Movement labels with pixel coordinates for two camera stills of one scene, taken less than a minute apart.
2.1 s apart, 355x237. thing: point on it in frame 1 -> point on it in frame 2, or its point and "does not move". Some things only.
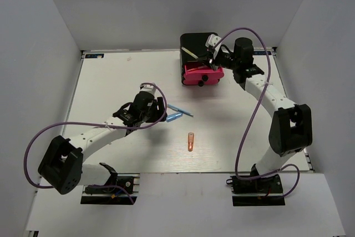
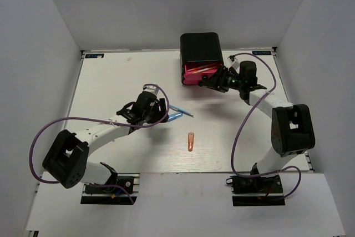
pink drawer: (203, 76) -> (191, 82)
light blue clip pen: (181, 110) does not move
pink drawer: (200, 82) does not move
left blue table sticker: (100, 55) does not move
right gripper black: (208, 60) -> (216, 82)
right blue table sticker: (262, 53) does not move
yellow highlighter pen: (189, 53) -> (207, 69)
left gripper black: (160, 115) does not move
